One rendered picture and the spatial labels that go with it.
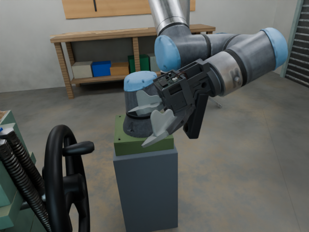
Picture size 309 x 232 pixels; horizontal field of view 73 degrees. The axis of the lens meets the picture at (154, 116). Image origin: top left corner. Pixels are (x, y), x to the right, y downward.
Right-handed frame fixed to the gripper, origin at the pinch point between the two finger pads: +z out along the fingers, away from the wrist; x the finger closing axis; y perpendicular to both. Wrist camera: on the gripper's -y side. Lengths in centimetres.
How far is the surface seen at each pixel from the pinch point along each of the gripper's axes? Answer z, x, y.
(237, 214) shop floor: -26, -30, -107
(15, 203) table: 24.1, 7.5, 3.0
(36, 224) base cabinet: 43.1, -12.9, -21.8
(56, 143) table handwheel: 12.8, 4.5, 8.1
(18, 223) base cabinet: 39.9, -6.2, -12.5
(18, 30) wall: 102, -341, 42
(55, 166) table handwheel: 13.4, 8.9, 6.6
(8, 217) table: 24.1, 10.5, 3.1
